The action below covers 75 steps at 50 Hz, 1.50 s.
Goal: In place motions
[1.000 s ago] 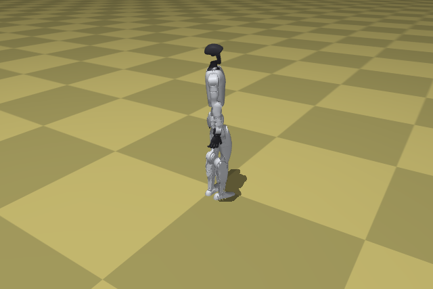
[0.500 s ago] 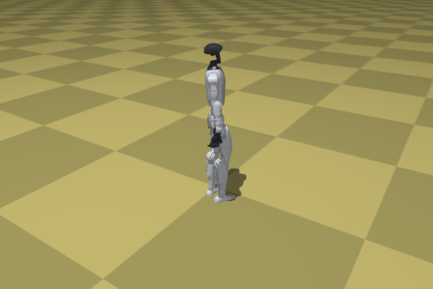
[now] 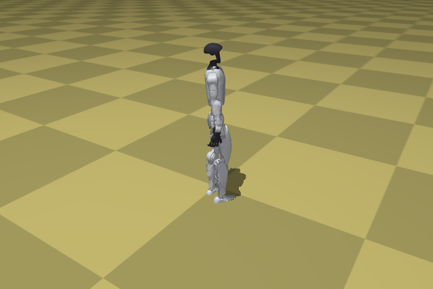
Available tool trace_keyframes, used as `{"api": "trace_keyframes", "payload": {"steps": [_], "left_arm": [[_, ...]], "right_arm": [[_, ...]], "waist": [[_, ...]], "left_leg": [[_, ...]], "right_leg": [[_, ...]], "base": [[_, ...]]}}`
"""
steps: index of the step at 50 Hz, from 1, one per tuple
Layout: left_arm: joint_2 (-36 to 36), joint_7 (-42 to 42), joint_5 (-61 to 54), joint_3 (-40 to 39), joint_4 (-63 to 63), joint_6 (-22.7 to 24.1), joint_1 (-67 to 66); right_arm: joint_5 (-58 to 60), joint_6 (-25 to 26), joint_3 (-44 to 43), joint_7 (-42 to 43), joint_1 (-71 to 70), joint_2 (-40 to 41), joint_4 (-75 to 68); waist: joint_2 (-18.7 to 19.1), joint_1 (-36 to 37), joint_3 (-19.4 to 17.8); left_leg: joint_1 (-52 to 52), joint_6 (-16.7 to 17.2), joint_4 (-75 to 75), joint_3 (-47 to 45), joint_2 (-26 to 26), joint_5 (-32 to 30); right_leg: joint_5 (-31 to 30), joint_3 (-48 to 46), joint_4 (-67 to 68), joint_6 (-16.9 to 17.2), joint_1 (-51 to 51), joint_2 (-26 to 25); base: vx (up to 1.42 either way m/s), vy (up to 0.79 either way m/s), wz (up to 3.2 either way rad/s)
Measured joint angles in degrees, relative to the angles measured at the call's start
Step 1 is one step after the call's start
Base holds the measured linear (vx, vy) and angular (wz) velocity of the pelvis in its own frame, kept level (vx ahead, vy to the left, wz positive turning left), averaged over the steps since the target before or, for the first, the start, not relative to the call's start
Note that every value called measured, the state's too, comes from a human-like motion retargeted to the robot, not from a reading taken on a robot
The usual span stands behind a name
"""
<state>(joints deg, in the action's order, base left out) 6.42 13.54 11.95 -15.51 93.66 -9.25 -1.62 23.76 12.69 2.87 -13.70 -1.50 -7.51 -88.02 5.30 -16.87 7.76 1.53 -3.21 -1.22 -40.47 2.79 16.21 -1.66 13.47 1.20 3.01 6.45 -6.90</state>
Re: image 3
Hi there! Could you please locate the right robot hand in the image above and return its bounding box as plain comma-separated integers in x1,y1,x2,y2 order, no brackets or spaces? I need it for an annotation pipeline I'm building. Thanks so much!
208,127,222,147

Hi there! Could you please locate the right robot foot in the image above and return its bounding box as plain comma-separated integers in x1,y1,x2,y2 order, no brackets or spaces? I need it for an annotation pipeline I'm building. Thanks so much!
213,195,235,204

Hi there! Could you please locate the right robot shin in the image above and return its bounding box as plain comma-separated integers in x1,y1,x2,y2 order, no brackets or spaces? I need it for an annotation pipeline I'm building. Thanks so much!
214,162,228,199

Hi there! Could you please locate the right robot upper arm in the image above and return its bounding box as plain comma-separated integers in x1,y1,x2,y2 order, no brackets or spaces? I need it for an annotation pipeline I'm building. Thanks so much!
207,72,221,106

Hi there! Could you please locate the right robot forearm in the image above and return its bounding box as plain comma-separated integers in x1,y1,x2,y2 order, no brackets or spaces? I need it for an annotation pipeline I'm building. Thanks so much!
212,102,222,133

